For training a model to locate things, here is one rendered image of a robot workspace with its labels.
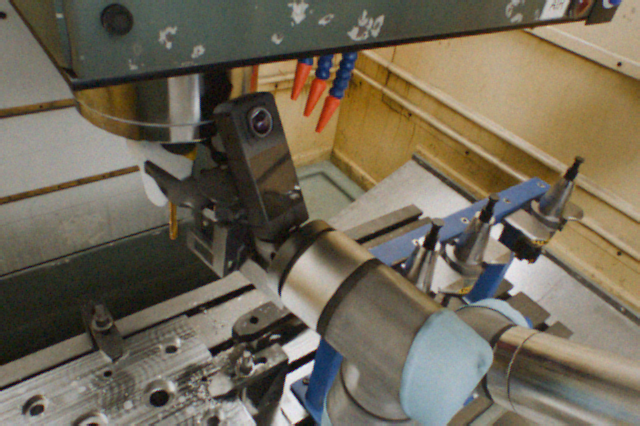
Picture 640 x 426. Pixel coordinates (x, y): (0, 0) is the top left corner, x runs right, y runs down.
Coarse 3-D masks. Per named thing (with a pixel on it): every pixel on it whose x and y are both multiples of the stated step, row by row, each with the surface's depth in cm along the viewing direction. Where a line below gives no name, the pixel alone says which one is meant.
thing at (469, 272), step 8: (456, 240) 71; (448, 248) 69; (448, 256) 68; (488, 256) 69; (456, 264) 67; (464, 264) 67; (480, 264) 68; (488, 264) 68; (464, 272) 67; (472, 272) 67; (480, 272) 67; (464, 280) 68; (472, 280) 68
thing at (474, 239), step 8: (472, 224) 65; (480, 224) 64; (488, 224) 64; (464, 232) 67; (472, 232) 65; (480, 232) 65; (488, 232) 65; (464, 240) 67; (472, 240) 66; (480, 240) 65; (488, 240) 66; (456, 248) 68; (464, 248) 67; (472, 248) 66; (480, 248) 66; (456, 256) 68; (464, 256) 67; (472, 256) 67; (480, 256) 67; (472, 264) 67
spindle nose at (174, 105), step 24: (216, 72) 36; (240, 72) 38; (72, 96) 40; (96, 96) 36; (120, 96) 36; (144, 96) 36; (168, 96) 36; (192, 96) 37; (216, 96) 38; (96, 120) 38; (120, 120) 37; (144, 120) 37; (168, 120) 37; (192, 120) 38
